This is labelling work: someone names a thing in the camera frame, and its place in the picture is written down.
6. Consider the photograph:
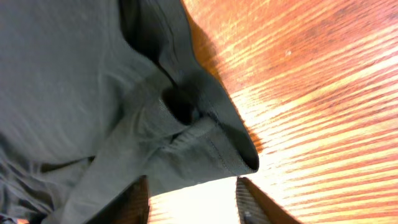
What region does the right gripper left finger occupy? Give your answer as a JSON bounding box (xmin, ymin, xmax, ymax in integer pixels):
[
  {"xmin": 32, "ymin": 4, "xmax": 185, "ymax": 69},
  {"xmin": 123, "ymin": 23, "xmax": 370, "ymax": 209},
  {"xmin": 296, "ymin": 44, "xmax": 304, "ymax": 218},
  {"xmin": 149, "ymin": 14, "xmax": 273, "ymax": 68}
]
[{"xmin": 87, "ymin": 175, "xmax": 150, "ymax": 224}]

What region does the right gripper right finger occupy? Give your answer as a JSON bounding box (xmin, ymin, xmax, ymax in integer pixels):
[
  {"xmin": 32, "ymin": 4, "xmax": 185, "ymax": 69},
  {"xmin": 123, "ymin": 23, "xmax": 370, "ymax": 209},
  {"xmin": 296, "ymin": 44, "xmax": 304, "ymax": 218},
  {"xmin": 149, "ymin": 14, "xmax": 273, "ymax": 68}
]
[{"xmin": 236, "ymin": 177, "xmax": 300, "ymax": 224}]

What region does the black t-shirt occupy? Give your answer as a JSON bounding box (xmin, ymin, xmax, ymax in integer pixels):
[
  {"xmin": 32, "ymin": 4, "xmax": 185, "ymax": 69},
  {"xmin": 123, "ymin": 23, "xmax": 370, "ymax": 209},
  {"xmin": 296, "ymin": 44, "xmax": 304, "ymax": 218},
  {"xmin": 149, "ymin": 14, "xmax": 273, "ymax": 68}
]
[{"xmin": 1, "ymin": 0, "xmax": 259, "ymax": 223}]

